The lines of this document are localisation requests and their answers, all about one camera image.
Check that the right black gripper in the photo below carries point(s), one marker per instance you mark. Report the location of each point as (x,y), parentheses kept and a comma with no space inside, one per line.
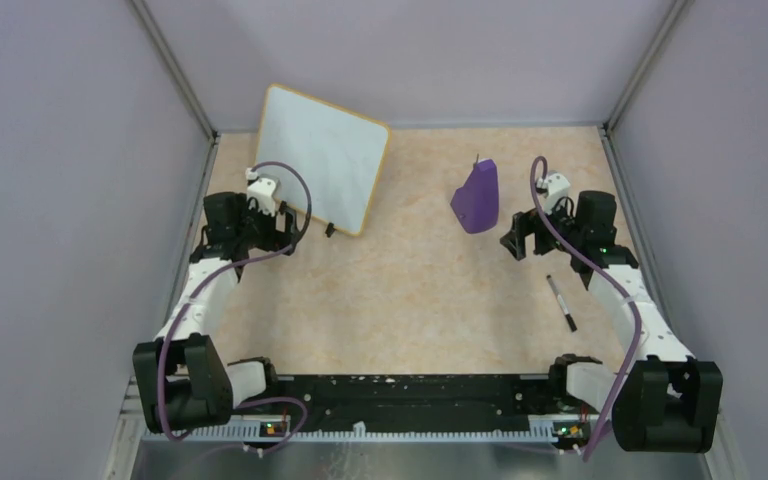
(524,223)

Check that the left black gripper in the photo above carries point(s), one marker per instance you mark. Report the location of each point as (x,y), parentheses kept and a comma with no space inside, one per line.
(275,238)

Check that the yellow-framed whiteboard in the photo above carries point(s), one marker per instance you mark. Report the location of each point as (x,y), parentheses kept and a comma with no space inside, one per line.
(337,152)

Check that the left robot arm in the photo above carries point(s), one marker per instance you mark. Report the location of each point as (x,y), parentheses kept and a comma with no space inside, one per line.
(182,381)

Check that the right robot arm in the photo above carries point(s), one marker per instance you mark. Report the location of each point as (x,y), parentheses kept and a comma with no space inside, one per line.
(662,399)

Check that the purple eraser holder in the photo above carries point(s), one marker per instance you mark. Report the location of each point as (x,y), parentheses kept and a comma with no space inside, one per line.
(476,203)

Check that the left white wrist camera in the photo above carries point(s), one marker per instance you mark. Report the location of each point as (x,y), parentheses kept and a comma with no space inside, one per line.
(260,193)

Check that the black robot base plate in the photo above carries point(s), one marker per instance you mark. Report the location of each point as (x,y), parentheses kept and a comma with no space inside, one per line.
(460,403)

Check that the white cable duct rail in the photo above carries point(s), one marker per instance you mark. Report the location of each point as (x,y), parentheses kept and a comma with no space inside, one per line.
(251,431)

